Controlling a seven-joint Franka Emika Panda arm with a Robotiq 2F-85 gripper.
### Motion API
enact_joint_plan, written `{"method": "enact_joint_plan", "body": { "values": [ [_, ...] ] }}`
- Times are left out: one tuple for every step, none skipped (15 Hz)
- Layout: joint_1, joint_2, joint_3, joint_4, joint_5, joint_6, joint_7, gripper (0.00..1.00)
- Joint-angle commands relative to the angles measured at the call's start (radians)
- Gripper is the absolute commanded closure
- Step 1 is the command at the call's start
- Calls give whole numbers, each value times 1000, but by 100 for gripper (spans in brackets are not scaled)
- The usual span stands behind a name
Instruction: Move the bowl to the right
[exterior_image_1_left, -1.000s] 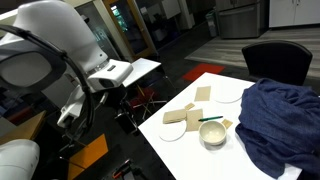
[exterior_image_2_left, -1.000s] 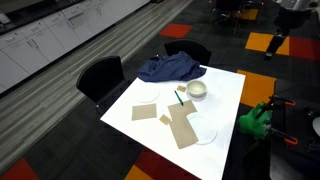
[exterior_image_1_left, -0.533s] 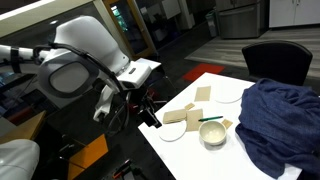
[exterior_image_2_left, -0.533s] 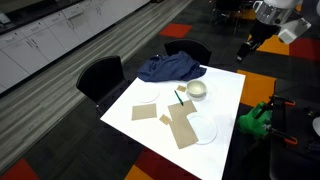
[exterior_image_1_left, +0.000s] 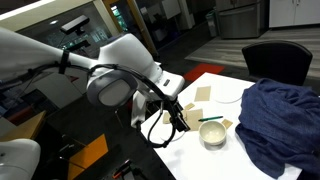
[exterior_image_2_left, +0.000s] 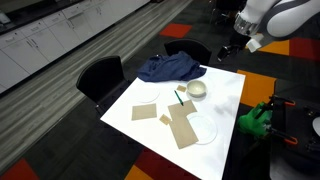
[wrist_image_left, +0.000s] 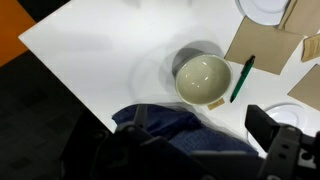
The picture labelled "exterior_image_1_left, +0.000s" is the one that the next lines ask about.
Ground blue crumpled cloth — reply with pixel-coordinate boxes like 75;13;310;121
235;77;320;180

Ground green pen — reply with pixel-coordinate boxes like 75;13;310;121
198;115;224;122

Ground stainless steel appliance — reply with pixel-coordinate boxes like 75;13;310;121
215;0;265;40

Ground white flat plate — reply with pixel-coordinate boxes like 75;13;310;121
158;128;186;143
213;94;243;105

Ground grey trash bin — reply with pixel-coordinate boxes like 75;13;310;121
205;9;220;38

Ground wooden desk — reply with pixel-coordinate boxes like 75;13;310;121
0;110;47;142

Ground black chair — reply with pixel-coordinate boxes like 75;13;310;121
241;40;314;87

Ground square tan cardboard sheet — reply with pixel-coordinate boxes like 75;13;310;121
194;85;212;102

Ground large tan cardboard sheet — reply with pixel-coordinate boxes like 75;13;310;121
184;108;205;132

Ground white cabinets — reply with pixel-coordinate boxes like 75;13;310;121
268;0;320;29

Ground black stereo camera on stand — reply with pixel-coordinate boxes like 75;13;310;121
59;14;92;52

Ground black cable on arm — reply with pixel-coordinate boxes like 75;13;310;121
0;62;178;149

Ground small tan cardboard piece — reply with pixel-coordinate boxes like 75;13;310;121
221;118;234;130
183;102;196;111

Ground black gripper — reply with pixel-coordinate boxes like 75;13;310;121
164;100;191;133

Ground long tan cardboard sheet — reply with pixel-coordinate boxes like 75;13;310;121
162;111;173;125

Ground orange black clamp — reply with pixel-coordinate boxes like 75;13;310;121
111;159;135;180

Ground cream ceramic bowl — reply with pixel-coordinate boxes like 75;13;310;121
198;120;228;147

